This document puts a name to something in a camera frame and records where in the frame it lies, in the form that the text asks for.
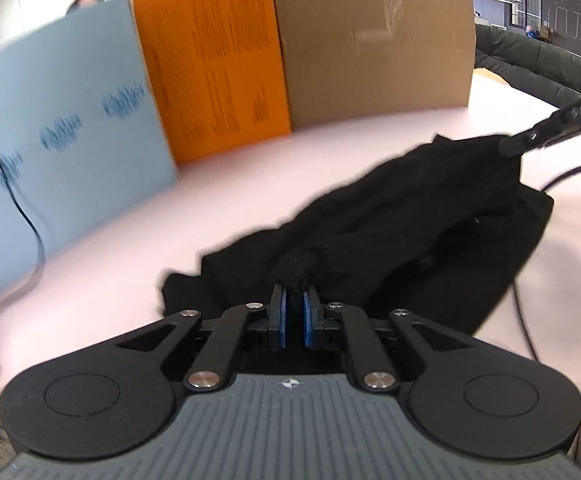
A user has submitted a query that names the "brown cardboard board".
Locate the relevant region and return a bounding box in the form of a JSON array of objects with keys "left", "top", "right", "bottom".
[{"left": 269, "top": 0, "right": 476, "bottom": 132}]

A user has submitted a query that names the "orange printed board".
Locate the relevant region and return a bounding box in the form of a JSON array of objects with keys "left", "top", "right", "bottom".
[{"left": 129, "top": 0, "right": 292, "bottom": 166}]

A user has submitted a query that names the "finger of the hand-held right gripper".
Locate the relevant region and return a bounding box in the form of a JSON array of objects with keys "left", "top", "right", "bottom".
[{"left": 496, "top": 101, "right": 581, "bottom": 159}]

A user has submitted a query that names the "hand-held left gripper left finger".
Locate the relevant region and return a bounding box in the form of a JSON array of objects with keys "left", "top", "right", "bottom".
[{"left": 115, "top": 284, "right": 290, "bottom": 393}]

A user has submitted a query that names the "light blue foam board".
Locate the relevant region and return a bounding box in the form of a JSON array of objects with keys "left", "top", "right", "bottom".
[{"left": 0, "top": 0, "right": 178, "bottom": 306}]

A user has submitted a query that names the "black cable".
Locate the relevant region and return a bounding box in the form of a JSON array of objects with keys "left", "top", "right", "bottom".
[
  {"left": 0, "top": 132, "right": 47, "bottom": 321},
  {"left": 513, "top": 160, "right": 581, "bottom": 366}
]

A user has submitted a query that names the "black garment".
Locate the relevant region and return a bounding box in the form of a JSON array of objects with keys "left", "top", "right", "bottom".
[{"left": 160, "top": 132, "right": 555, "bottom": 376}]

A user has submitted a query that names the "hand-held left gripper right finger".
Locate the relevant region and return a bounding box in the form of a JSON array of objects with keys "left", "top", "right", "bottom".
[{"left": 301, "top": 284, "right": 473, "bottom": 393}]

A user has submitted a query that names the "black sofa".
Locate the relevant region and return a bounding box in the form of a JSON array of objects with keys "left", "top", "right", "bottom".
[{"left": 474, "top": 24, "right": 581, "bottom": 111}]

